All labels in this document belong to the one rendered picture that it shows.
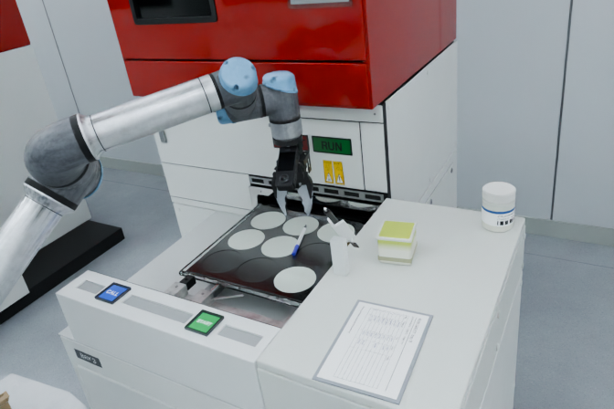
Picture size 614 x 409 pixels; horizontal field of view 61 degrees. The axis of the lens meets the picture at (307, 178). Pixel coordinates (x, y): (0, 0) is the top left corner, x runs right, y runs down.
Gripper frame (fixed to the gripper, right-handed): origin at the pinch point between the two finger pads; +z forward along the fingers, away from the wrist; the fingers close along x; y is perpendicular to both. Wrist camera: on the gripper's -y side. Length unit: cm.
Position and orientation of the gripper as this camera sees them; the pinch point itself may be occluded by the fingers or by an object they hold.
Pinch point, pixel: (295, 212)
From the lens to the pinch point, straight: 133.5
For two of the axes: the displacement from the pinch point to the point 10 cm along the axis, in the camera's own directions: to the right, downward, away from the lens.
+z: 1.2, 8.9, 4.3
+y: 2.3, -4.5, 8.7
